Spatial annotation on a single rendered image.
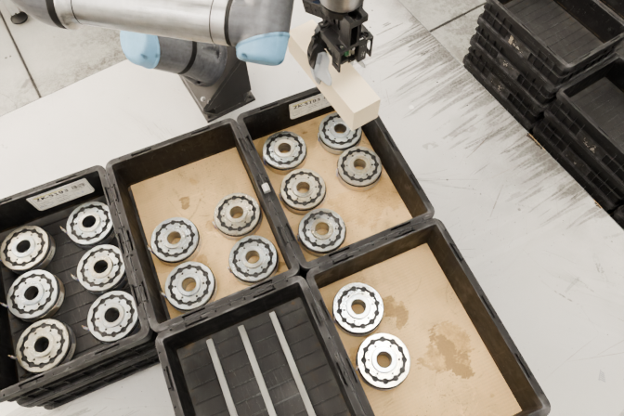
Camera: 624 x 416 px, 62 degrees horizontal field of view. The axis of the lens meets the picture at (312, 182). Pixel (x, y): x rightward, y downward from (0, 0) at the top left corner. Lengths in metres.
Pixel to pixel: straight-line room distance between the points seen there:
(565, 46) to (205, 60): 1.28
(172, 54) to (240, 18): 0.53
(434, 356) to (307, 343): 0.25
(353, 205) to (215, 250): 0.32
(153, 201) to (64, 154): 0.39
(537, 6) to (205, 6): 1.57
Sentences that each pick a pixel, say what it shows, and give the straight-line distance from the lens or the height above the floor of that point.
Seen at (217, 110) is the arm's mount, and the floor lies 0.73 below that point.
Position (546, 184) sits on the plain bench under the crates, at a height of 0.70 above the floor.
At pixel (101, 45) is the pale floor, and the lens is 2.78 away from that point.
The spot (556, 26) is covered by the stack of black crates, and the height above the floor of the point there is 0.49.
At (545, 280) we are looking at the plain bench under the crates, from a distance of 1.37.
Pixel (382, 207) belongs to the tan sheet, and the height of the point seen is 0.83.
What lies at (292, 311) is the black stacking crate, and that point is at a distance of 1.11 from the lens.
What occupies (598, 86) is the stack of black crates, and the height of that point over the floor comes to 0.38.
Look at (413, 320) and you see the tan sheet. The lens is 1.12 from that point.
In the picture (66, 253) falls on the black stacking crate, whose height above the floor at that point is 0.83.
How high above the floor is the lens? 1.91
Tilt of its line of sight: 62 degrees down
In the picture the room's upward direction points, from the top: 2 degrees counter-clockwise
